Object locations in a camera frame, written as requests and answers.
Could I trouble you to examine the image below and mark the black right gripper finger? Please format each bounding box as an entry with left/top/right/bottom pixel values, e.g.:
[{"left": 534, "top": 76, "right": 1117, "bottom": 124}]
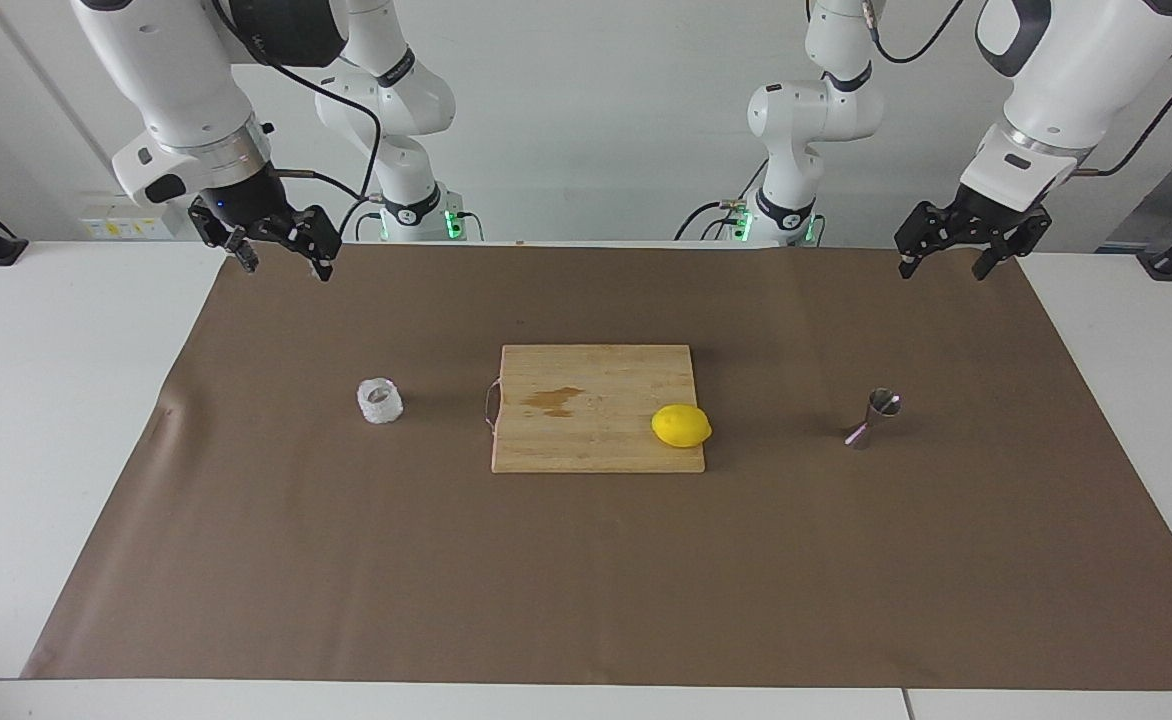
[
  {"left": 264, "top": 205, "right": 343, "bottom": 283},
  {"left": 189, "top": 197, "right": 260, "bottom": 274}
]

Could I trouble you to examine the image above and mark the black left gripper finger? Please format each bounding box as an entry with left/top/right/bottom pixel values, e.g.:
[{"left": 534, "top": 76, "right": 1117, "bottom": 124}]
[
  {"left": 972, "top": 207, "right": 1053, "bottom": 282},
  {"left": 895, "top": 202, "right": 959, "bottom": 280}
]

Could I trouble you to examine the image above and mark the steel double jigger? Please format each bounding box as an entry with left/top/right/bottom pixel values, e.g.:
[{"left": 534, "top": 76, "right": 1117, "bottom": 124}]
[{"left": 844, "top": 388, "right": 903, "bottom": 451}]

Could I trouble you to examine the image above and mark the small clear glass cup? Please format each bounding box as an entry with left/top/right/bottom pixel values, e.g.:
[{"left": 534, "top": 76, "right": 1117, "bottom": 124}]
[{"left": 356, "top": 377, "right": 405, "bottom": 425}]

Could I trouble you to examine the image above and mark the yellow lemon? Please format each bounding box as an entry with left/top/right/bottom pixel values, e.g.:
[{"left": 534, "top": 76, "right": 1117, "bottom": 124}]
[{"left": 651, "top": 404, "right": 714, "bottom": 449}]

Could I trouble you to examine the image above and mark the brown paper table mat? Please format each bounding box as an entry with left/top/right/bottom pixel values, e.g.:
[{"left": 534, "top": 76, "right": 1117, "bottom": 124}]
[{"left": 21, "top": 243, "right": 1172, "bottom": 691}]

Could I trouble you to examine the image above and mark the wooden cutting board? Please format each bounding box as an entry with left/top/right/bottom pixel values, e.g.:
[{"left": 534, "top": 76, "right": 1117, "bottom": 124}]
[{"left": 486, "top": 344, "right": 706, "bottom": 474}]

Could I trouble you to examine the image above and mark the white wall power outlet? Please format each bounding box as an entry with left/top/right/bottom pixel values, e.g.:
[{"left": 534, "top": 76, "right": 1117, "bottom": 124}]
[{"left": 79, "top": 205, "right": 172, "bottom": 241}]

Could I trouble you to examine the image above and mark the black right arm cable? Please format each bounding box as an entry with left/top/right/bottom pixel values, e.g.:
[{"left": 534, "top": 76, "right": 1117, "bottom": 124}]
[{"left": 208, "top": 0, "right": 387, "bottom": 241}]

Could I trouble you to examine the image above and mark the black base cable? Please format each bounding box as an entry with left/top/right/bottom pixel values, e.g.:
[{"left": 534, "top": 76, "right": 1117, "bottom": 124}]
[{"left": 674, "top": 158, "right": 769, "bottom": 241}]

